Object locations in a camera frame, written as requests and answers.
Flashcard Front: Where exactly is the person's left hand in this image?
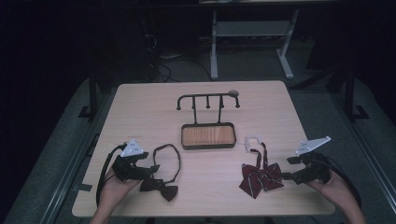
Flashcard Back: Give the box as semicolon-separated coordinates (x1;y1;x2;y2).
102;167;142;204

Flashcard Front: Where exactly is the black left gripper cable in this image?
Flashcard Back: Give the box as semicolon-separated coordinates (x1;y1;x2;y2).
95;143;128;207

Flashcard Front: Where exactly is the red striped bow tie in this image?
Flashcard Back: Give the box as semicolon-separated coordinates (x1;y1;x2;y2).
238;134;285;200

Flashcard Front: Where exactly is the white metal desk frame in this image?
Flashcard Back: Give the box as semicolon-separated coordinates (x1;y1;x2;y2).
209;8;301;81

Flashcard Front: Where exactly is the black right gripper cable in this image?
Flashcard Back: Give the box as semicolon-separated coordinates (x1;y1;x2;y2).
312;153;363;209

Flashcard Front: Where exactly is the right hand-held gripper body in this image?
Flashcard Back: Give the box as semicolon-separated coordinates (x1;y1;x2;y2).
294;135;332;185

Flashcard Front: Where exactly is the person's right hand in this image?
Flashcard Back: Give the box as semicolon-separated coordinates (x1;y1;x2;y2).
305;170;347;204

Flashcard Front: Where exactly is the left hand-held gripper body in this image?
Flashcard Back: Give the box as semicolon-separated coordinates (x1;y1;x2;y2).
111;138;151;182

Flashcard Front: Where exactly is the bundle of floor cables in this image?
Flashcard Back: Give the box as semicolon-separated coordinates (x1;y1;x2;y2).
141;29;213;84

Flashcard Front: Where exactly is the black bow tie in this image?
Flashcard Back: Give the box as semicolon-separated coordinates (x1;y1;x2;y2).
138;143;182;203

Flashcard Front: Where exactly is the black rack with wooden tray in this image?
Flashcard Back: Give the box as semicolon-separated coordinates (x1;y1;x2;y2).
176;90;241;151

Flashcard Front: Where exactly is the grey tape strip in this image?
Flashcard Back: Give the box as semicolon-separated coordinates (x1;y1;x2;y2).
72;183;93;193

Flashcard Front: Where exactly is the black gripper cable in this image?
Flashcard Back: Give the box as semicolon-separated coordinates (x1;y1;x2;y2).
312;153;363;209
95;143;128;207

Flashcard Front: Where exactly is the black metal stand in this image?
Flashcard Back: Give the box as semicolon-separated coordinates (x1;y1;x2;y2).
77;69;101;119
342;60;371;123

